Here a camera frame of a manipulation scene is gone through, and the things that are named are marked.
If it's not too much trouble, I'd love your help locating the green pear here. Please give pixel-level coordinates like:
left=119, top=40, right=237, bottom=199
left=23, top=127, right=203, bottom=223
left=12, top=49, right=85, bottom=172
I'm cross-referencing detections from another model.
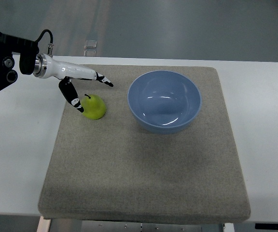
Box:
left=81, top=94, right=107, bottom=120

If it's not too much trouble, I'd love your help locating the grey felt mat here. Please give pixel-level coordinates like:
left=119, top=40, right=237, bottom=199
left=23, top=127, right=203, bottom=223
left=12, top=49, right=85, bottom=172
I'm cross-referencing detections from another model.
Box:
left=38, top=65, right=251, bottom=224

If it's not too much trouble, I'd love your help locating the blue bowl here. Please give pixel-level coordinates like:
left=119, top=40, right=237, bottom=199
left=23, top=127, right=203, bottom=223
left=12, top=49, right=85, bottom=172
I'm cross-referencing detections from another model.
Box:
left=127, top=70, right=202, bottom=134

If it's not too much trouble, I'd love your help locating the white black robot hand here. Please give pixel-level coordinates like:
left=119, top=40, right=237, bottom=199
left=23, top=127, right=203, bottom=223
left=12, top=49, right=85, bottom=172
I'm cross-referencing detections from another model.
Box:
left=33, top=54, right=113, bottom=113

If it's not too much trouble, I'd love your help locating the metal floor plate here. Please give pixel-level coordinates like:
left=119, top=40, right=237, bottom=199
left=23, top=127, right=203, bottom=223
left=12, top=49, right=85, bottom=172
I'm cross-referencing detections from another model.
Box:
left=84, top=40, right=97, bottom=49

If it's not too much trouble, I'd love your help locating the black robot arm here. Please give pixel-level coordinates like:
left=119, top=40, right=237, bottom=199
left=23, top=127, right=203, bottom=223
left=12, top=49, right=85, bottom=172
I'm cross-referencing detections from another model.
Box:
left=0, top=29, right=54, bottom=91

